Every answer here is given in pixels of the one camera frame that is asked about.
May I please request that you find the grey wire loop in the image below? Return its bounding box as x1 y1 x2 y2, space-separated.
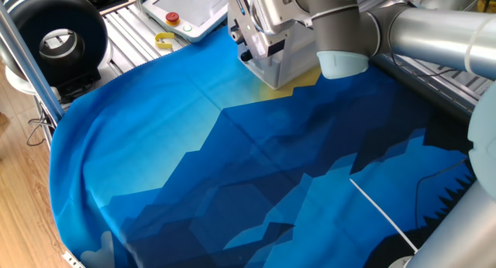
26 101 55 147

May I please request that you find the white cable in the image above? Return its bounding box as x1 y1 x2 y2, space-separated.
349 177 419 254

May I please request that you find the black round ring lamp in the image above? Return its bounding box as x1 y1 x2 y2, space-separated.
4 0 114 105

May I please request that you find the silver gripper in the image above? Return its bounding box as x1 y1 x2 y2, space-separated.
226 0 286 59

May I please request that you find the blue mountain print cloth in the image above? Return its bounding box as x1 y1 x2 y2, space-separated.
49 26 477 268

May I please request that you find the yellow u-shaped clip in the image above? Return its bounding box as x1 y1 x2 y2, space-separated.
154 31 176 50

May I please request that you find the aluminium profile rail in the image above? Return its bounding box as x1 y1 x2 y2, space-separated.
367 53 496 118

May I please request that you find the white metal bracket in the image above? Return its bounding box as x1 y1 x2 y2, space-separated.
61 250 87 268

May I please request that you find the white plastic drawer cabinet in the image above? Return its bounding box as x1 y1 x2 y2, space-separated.
228 12 322 90

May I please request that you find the white teach pendant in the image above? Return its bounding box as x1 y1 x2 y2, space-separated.
141 0 241 43

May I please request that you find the drawer with black knob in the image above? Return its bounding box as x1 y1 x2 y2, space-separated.
239 49 284 90

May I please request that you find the thin black cable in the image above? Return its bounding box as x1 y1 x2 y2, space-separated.
414 157 468 228

